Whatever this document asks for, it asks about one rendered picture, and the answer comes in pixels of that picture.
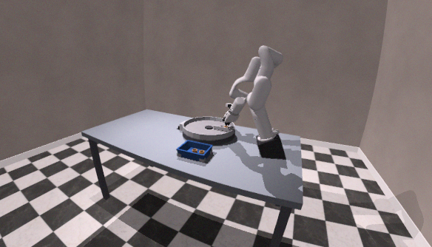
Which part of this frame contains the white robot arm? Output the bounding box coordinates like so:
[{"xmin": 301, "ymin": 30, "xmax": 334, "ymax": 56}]
[{"xmin": 226, "ymin": 46, "xmax": 283, "ymax": 142}]

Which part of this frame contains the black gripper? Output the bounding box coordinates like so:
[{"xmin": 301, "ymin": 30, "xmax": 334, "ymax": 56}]
[{"xmin": 223, "ymin": 112, "xmax": 240, "ymax": 126}]

